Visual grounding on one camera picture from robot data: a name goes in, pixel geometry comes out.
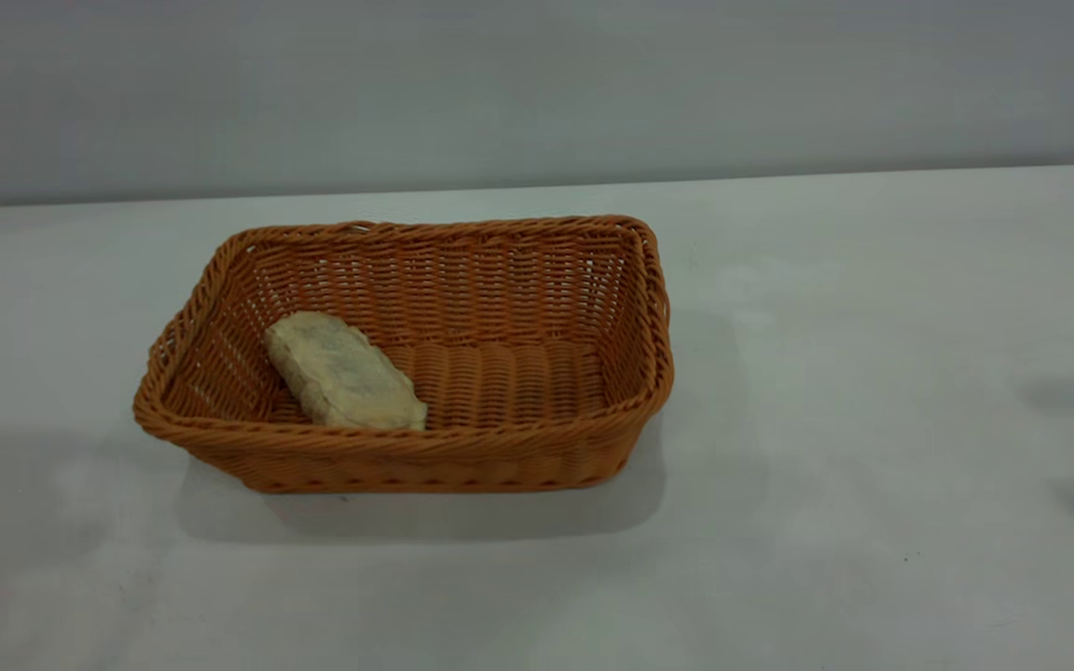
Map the orange woven wicker basket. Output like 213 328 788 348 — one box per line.
133 216 676 495

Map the striped oblong bread roll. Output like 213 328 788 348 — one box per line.
264 310 429 431

